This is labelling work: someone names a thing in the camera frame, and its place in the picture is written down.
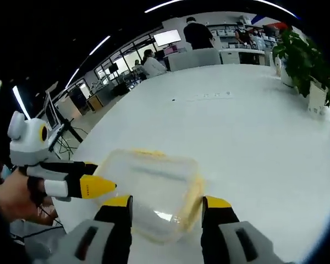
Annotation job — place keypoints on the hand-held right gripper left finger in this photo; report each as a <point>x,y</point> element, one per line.
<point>99,244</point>

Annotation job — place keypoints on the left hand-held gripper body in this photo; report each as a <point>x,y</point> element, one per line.
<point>28,143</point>

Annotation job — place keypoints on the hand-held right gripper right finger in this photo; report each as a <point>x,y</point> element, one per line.
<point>236,247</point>

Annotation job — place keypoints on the clear container with yellow buckles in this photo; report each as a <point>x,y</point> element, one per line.
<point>154,192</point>

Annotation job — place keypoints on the person's left hand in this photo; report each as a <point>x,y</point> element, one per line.
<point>13,195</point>

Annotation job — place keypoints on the open laptop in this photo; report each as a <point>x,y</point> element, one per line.
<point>51,112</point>

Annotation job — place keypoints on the black tripod laptop stand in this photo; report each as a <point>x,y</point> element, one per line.
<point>70,129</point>

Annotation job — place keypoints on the wooden cabinet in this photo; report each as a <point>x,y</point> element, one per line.
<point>94,103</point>

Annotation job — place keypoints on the white square plant pot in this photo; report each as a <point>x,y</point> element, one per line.
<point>317,100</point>

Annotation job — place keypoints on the white counter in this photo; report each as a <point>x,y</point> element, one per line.
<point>242,56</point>

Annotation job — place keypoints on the long ceiling light strip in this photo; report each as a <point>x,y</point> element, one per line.
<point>162,5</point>

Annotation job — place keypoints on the green potted plant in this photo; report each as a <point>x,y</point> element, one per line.
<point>302,57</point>

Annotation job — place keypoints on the storage shelves with boxes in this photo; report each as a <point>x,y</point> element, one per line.
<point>222,31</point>

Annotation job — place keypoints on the wall monitor screen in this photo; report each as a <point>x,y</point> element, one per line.
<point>167,37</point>

